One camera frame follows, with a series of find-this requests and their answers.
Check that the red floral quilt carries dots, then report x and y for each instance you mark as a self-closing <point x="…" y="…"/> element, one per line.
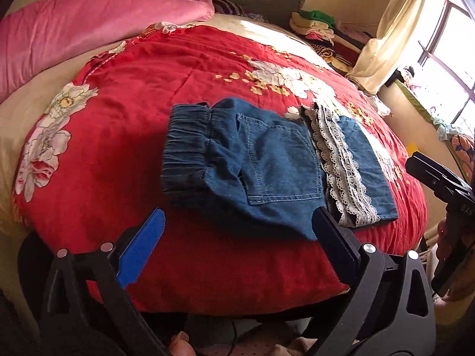
<point x="91" y="168"/>

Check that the stack of folded clothes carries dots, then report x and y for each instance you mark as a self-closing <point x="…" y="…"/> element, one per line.
<point x="337" y="44"/>

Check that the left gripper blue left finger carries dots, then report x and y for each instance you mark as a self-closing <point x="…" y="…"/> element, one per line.
<point x="134" y="257"/>

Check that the dark metal window frame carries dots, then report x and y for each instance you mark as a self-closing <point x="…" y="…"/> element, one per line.
<point x="447" y="62"/>

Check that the pink folded blanket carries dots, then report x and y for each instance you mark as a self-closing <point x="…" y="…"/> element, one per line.
<point x="48" y="32"/>

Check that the colourful patterned cushion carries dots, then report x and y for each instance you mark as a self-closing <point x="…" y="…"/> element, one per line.
<point x="463" y="147"/>

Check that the yellow box on floor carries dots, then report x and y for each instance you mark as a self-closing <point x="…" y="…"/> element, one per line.
<point x="411" y="148"/>

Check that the blue denim pants with lace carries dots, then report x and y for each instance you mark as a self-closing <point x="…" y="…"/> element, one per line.
<point x="236" y="160"/>

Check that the cream window curtain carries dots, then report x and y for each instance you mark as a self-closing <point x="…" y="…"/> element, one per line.
<point x="379" y="57"/>

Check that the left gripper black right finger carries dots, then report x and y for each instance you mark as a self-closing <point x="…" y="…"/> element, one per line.
<point x="340" y="245"/>

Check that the striped dark pillow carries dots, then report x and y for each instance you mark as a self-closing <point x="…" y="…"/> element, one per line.
<point x="226" y="7"/>

